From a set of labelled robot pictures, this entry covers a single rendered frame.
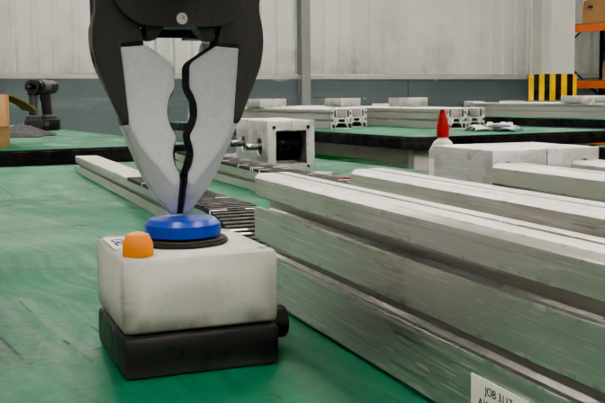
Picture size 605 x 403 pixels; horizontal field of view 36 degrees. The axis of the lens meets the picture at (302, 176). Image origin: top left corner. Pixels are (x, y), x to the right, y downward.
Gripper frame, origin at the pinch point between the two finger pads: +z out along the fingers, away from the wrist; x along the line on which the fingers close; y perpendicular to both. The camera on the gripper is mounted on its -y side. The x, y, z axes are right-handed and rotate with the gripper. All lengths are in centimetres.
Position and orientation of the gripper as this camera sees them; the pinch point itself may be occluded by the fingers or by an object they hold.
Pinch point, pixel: (181, 191)
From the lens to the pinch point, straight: 49.3
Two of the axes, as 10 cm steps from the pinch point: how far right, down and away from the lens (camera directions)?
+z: 0.1, 10.0, 0.9
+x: -9.3, 0.4, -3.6
